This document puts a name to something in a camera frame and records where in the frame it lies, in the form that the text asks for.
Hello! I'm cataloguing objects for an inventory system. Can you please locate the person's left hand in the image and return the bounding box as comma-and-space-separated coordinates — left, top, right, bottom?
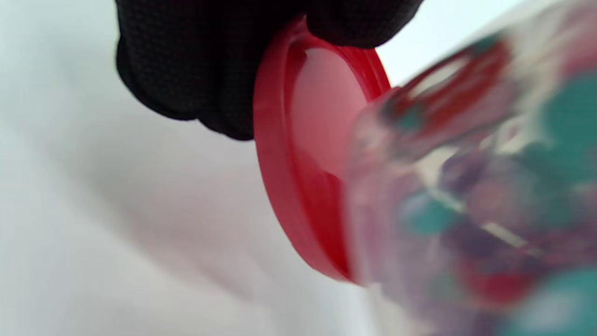
114, 0, 425, 140

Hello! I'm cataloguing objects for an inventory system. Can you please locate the medium red container lid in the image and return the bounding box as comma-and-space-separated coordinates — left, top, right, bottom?
253, 16, 397, 283

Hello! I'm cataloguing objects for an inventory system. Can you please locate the medium clear food storage container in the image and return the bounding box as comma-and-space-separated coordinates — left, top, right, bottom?
345, 0, 597, 336

